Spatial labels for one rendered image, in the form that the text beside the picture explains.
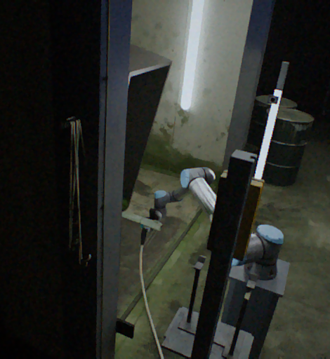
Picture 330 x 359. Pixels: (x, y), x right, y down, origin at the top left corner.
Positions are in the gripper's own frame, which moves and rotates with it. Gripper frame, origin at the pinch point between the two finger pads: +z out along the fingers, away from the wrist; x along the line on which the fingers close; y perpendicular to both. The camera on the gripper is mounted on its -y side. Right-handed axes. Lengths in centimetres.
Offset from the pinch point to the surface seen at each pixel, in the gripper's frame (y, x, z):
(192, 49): -122, 37, -164
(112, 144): -88, -20, 108
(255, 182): -92, -70, 120
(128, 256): 45, 17, -23
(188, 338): -17, -61, 104
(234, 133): -44, -24, -179
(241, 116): -65, -27, -176
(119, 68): -113, -19, 108
